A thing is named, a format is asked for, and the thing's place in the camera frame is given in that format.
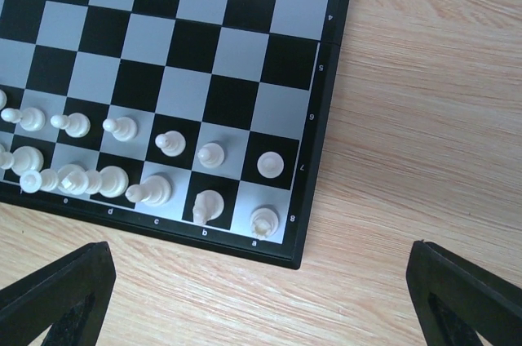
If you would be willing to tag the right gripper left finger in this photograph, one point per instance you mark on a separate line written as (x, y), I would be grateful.
(68, 299)

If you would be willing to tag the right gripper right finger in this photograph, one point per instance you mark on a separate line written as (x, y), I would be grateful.
(458, 302)

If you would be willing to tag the white king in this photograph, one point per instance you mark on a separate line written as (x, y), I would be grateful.
(70, 178)

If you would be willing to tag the white queen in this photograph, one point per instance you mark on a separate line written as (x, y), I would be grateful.
(111, 181)

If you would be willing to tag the white bishop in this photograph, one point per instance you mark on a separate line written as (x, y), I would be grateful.
(154, 191)

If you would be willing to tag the white knight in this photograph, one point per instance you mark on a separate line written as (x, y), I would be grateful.
(208, 205)

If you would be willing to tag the white pawn row seven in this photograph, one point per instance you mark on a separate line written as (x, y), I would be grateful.
(270, 165)
(30, 119)
(3, 99)
(76, 125)
(123, 129)
(211, 155)
(171, 143)

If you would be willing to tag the folding black white chessboard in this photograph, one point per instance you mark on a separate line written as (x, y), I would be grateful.
(251, 75)

